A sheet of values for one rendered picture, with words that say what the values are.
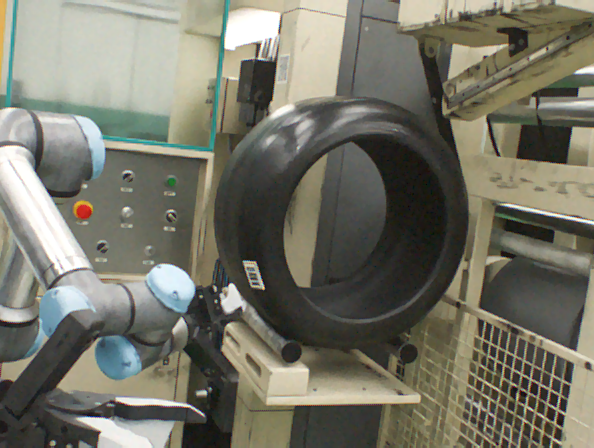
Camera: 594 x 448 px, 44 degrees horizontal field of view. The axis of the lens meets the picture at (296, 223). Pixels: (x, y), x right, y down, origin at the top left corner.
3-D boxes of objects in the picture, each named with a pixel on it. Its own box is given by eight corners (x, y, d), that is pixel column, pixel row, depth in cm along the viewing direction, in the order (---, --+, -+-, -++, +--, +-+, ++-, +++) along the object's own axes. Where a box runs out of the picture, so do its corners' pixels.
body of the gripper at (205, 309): (223, 279, 132) (182, 297, 122) (235, 325, 133) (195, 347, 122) (191, 285, 136) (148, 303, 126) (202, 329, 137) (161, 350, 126)
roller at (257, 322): (255, 302, 184) (249, 319, 185) (239, 298, 183) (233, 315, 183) (305, 345, 152) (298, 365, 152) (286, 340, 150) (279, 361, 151)
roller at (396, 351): (337, 304, 193) (353, 303, 194) (336, 320, 193) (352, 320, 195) (401, 345, 161) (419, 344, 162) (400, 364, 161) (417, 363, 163)
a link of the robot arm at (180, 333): (179, 357, 119) (142, 360, 123) (196, 347, 123) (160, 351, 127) (167, 312, 118) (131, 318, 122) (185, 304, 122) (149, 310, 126)
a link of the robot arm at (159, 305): (147, 301, 101) (117, 354, 106) (208, 295, 110) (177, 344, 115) (122, 262, 105) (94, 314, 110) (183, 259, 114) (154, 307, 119)
